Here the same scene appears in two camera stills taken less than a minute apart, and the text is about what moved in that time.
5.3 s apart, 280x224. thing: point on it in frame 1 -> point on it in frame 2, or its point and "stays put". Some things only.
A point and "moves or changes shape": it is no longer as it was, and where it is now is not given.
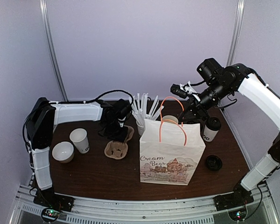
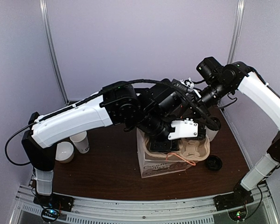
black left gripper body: x=113 y=131 -> x=157 y=146
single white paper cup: x=209 y=135 stays put
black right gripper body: x=204 y=113 stays put
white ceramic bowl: x=63 y=151 stays put
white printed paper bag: x=170 y=152 moves or changes shape
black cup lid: x=213 y=162 stays put
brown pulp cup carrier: x=116 y=150 -> x=195 y=148
